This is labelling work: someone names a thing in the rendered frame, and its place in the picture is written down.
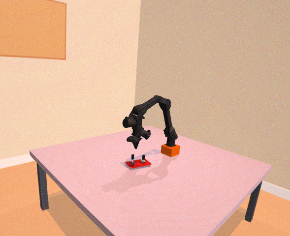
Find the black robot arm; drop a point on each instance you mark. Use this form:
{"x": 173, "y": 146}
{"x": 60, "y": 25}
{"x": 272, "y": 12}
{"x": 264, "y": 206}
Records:
{"x": 136, "y": 116}

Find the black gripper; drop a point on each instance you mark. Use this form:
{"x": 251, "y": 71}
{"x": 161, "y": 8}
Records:
{"x": 135, "y": 138}

